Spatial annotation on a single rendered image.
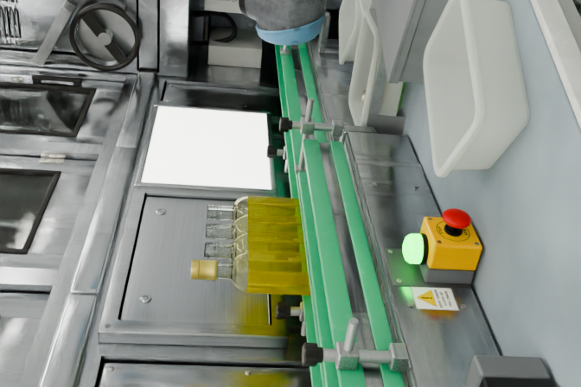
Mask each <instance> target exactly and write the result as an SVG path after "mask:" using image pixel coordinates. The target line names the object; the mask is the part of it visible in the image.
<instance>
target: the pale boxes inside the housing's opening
mask: <svg viewBox="0 0 581 387"><path fill-rule="evenodd" d="M204 10H209V11H219V12H229V13H240V14H242V13H241V12H240V11H239V7H238V4H237V2H233V1H222V0H204ZM232 32H233V29H227V28H216V27H211V29H210V37H209V45H208V62H207V63H208V65H218V66H230V67H251V68H261V59H262V39H261V38H260V37H259V35H258V32H257V30H248V29H238V33H237V35H236V37H235V38H234V39H233V40H232V41H230V42H218V41H213V40H219V39H223V38H227V37H228V36H230V35H231V34H232Z"/></svg>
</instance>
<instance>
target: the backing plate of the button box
mask: <svg viewBox="0 0 581 387"><path fill-rule="evenodd" d="M383 251H384V254H385V258H386V263H387V267H388V269H389V273H390V276H391V279H392V283H393V286H406V287H427V288H448V289H471V286H470V284H455V283H435V282H425V280H424V278H423V275H422V272H421V269H420V267H419V264H415V263H408V262H407V261H406V260H405V259H404V255H403V251H402V249H394V248H383Z"/></svg>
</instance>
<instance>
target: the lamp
mask: <svg viewBox="0 0 581 387"><path fill-rule="evenodd" d="M402 251H403V255H404V259H405V260H406V261H407V262H408V263H415V264H421V265H424V264H425V263H426V261H427V258H428V254H429V243H428V238H427V236H426V235H425V234H424V233H419V234H409V235H407V236H406V237H405V240H404V243H403V247H402Z"/></svg>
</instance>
